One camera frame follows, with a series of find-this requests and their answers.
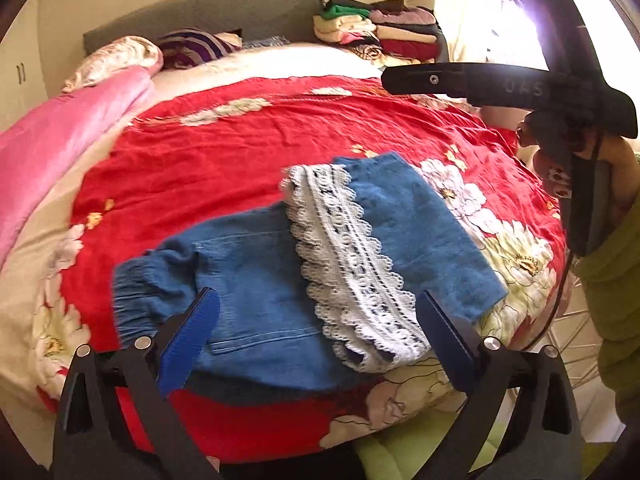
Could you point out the person's right hand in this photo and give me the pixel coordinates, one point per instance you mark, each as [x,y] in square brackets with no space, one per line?
[622,175]

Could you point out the pile of folded clothes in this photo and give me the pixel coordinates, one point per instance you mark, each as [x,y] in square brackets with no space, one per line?
[400,35]

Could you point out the pink white floral pillow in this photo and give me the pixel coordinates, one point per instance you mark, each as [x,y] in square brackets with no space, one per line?
[115,57]

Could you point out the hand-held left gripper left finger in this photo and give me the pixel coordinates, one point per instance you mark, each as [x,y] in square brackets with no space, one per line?
[190,342]

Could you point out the red floral bedspread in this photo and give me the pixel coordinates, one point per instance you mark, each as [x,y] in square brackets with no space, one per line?
[225,160]

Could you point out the cream wardrobe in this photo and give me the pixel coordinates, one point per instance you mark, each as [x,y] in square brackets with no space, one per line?
[20,85]

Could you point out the grey bed headboard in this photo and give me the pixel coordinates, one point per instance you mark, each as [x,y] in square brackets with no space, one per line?
[225,10]

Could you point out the blue denim pants lace trim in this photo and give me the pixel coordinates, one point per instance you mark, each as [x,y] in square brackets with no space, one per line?
[250,270]

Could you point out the cream floral quilt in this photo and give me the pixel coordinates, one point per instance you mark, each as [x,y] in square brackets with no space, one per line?
[25,280]

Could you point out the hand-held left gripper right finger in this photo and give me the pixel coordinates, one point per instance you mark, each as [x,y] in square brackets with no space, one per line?
[445,342]

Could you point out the purple striped pillow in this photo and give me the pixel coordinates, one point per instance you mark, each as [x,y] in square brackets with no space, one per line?
[192,47]

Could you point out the light curtain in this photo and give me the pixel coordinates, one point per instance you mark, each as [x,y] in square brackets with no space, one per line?
[475,20]

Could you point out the blue patterned cloth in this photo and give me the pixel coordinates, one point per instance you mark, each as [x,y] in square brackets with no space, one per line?
[267,41]

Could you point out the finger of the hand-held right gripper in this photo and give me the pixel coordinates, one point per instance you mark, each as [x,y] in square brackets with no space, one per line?
[425,82]

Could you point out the pink blanket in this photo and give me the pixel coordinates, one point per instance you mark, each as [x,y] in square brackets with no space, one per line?
[50,135]

